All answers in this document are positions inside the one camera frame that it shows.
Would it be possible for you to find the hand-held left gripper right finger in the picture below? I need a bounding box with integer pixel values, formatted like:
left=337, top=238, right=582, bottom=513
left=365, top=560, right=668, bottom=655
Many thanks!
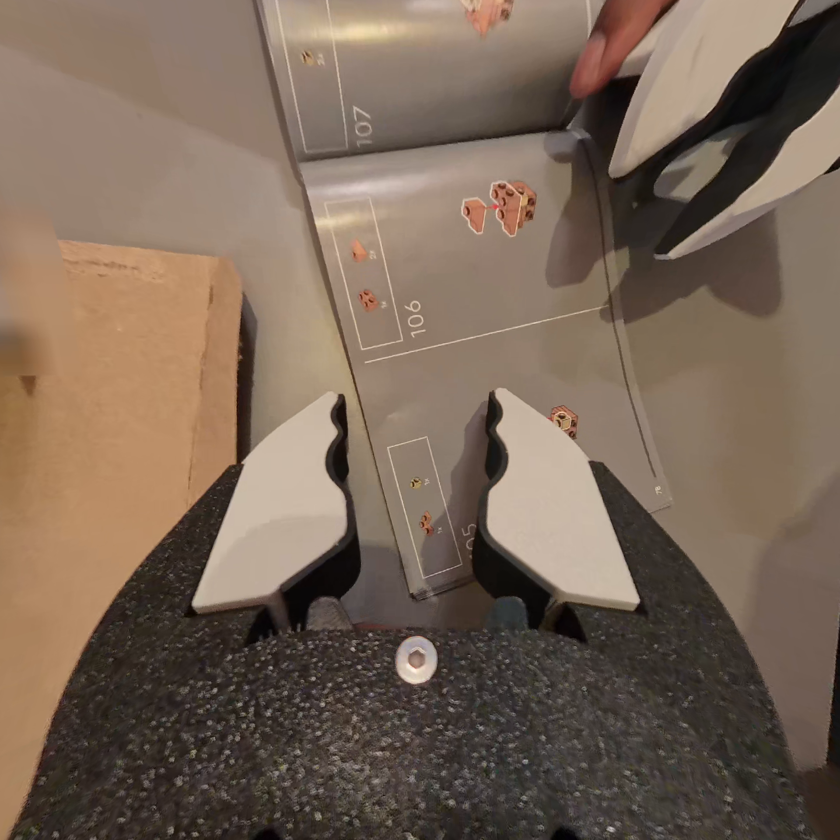
left=471, top=387, right=642, bottom=629

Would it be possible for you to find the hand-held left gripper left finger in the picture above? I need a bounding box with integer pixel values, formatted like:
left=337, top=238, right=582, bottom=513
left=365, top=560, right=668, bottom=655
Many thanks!
left=190, top=392, right=362, bottom=632

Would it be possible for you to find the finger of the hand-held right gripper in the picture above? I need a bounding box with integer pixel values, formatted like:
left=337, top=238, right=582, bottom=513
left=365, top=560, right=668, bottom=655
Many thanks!
left=653, top=58, right=840, bottom=260
left=607, top=0, right=840, bottom=181

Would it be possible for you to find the grey instruction booklet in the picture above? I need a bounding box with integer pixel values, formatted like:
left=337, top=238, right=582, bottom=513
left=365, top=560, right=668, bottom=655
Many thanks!
left=252, top=0, right=673, bottom=601

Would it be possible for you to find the grey desk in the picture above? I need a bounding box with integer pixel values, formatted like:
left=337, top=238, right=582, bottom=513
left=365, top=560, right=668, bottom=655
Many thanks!
left=0, top=0, right=840, bottom=788

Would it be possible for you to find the person's right hand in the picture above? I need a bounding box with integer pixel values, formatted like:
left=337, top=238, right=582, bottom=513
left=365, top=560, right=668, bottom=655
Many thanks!
left=568, top=0, right=681, bottom=99

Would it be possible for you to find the brown cardboard box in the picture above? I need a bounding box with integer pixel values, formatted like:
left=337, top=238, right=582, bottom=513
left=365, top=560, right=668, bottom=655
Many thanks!
left=0, top=239, right=245, bottom=840

